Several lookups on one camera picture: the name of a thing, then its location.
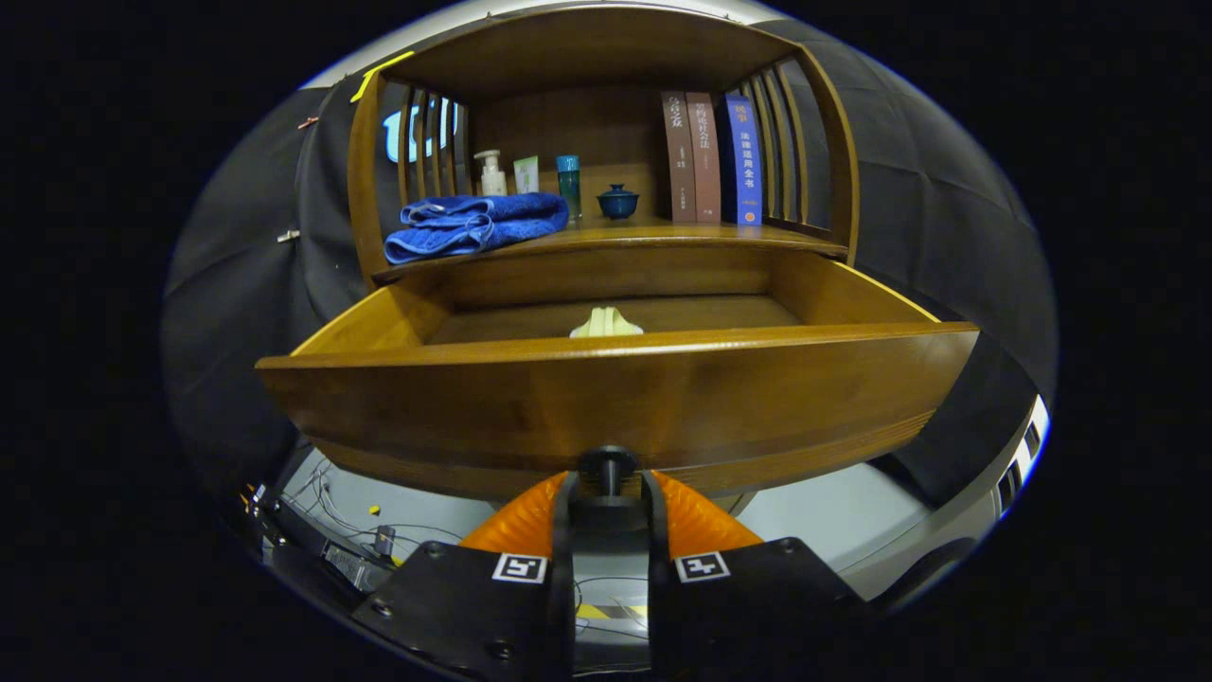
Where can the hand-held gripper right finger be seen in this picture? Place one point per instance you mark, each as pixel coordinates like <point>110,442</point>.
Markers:
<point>658,530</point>

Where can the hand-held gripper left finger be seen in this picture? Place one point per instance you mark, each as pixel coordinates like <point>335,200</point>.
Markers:
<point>563,530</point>

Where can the wooden drawer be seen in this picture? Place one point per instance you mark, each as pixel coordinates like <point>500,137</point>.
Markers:
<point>615,398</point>

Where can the wooden countertop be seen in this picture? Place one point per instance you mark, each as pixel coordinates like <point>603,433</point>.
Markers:
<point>663,232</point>

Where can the wooden cabinet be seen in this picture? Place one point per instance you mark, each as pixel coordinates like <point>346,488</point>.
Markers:
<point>587,47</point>

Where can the folded blue towel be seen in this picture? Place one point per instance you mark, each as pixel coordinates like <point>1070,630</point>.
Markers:
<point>473,227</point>

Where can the blue lidded teacup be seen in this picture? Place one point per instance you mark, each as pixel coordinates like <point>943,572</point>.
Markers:
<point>617,204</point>

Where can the teal bottle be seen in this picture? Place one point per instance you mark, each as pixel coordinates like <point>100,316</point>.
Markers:
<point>569,185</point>

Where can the white green tube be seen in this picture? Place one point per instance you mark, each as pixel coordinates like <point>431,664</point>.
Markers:
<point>526,176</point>

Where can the white pump bottle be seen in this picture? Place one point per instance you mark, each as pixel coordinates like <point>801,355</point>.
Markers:
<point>492,178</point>

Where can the dark brown book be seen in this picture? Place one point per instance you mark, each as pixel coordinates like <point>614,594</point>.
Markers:
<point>678,161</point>

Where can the reddish brown book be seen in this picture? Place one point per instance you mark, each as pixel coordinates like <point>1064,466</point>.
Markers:
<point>705,161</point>

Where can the blue book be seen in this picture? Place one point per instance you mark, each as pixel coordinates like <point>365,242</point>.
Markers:
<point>743,161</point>

